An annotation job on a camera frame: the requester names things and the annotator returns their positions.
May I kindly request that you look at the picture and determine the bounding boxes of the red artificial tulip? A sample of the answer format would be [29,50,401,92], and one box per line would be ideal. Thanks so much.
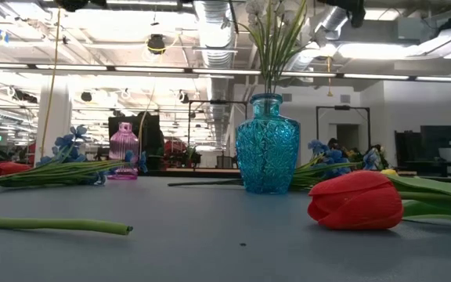
[0,161,33,179]
[307,170,451,231]

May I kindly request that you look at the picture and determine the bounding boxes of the silver smooth ventilation duct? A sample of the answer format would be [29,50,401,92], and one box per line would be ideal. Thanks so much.
[287,0,367,72]

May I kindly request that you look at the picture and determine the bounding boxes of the black metal frame stand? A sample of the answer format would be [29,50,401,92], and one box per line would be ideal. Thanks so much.
[316,104,371,157]

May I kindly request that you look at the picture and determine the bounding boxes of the blue cut-glass vase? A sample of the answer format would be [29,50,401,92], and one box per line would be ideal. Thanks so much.
[235,92,301,195]

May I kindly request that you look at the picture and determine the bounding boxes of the silver ribbed ventilation duct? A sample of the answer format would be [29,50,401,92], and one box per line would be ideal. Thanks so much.
[193,0,236,138]

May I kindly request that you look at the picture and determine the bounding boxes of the blue artificial flower bunch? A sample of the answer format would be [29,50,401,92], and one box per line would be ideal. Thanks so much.
[166,139,387,191]
[0,124,150,189]

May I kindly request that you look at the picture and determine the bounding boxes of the pink ribbed glass vase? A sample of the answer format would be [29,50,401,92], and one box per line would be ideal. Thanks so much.
[107,121,140,181]

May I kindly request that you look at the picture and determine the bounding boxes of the long ceiling light strip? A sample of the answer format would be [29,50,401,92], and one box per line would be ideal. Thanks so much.
[0,61,451,84]

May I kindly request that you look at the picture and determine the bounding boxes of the white square pillar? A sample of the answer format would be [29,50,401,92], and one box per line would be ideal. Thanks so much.
[36,84,73,165]

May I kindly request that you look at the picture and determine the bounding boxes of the red background flowers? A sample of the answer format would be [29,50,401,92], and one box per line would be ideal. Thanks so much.
[164,139,191,168]

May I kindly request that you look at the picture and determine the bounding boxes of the black dome ceiling camera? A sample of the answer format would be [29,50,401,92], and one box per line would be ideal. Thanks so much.
[146,34,167,56]

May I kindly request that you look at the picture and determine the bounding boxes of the black desk with monitors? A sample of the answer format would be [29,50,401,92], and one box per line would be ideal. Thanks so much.
[393,124,451,173]

